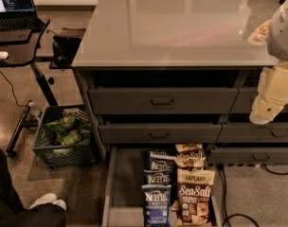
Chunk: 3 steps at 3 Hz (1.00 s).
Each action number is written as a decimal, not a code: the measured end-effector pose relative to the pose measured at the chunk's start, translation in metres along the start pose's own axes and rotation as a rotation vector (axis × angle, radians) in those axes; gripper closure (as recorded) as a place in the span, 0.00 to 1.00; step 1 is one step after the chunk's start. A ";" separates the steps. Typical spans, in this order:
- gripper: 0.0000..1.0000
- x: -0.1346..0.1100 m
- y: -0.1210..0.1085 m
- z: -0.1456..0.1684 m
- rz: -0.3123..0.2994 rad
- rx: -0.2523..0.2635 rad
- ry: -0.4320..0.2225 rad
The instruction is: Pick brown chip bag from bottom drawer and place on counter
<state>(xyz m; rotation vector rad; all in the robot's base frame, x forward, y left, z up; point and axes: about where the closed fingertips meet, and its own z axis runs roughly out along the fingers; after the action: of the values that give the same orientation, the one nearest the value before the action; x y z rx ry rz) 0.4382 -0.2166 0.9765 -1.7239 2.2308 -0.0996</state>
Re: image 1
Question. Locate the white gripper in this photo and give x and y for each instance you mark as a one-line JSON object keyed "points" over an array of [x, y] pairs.
{"points": [[283, 35]]}

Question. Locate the brown sea salt bag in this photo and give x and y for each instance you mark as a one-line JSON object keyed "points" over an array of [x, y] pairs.
{"points": [[193, 192], [191, 160]]}

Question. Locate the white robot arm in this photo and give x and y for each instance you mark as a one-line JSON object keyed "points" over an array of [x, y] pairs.
{"points": [[273, 33]]}

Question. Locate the top right grey drawer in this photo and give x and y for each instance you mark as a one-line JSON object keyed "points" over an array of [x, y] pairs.
{"points": [[245, 99]]}

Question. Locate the middle right grey drawer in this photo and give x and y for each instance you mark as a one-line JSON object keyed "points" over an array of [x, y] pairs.
{"points": [[250, 133]]}

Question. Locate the bottom right grey drawer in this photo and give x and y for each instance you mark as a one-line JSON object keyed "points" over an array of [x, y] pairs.
{"points": [[248, 156]]}

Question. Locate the top left grey drawer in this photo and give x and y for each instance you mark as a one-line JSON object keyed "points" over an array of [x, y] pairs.
{"points": [[162, 100]]}

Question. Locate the rear brown chip bag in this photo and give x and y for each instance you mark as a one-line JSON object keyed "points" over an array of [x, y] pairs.
{"points": [[187, 147]]}

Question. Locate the rear blue Kettle bag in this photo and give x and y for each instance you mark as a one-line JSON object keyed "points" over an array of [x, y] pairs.
{"points": [[160, 162]]}

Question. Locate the blue kettle bag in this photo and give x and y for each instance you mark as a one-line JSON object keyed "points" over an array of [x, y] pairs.
{"points": [[157, 199], [157, 177], [160, 162]]}

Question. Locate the middle blue Kettle bag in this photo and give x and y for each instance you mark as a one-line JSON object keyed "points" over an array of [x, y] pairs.
{"points": [[157, 177]]}

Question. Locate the front blue Kettle bag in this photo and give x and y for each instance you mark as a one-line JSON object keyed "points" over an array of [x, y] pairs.
{"points": [[157, 199]]}

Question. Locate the middle left grey drawer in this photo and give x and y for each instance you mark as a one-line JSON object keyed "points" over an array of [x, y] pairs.
{"points": [[152, 133]]}

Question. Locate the open bottom grey drawer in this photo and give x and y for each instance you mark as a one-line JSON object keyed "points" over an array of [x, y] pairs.
{"points": [[124, 199]]}

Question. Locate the black device beside counter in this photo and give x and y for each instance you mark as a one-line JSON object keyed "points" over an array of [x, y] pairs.
{"points": [[65, 46]]}

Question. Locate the green snack bags in crate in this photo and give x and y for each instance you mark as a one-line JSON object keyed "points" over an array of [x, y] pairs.
{"points": [[69, 130]]}

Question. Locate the dark green plastic crate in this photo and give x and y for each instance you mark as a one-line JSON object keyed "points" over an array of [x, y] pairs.
{"points": [[58, 156]]}

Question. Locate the white shoe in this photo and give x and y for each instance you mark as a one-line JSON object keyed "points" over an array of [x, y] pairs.
{"points": [[49, 200]]}

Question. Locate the black laptop stand table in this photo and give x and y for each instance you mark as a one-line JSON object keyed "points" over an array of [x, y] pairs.
{"points": [[23, 55]]}

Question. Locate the open laptop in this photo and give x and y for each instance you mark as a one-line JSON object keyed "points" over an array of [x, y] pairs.
{"points": [[17, 15]]}

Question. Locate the person's dark trouser leg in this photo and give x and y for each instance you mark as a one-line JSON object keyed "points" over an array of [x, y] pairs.
{"points": [[12, 211]]}

